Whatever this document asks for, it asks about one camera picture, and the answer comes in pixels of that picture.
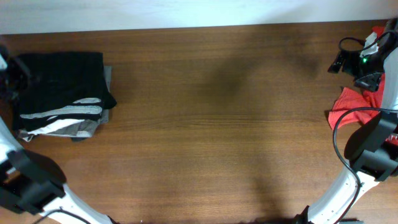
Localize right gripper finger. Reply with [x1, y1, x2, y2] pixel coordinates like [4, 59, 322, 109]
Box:
[354, 73, 382, 92]
[327, 51, 345, 73]

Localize dark green shorts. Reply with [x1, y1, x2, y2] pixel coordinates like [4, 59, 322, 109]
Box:
[12, 52, 117, 131]

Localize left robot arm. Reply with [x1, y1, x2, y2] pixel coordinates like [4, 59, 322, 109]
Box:
[1, 48, 116, 223]

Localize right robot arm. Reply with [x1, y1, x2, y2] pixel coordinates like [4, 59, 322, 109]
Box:
[292, 19, 397, 224]

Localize red t-shirt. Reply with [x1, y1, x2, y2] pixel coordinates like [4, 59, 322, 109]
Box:
[328, 27, 397, 129]

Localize folded white red garment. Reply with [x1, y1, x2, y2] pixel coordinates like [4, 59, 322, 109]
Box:
[27, 119, 83, 135]

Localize folded grey garment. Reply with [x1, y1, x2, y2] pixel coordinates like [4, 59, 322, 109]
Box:
[17, 66, 112, 142]

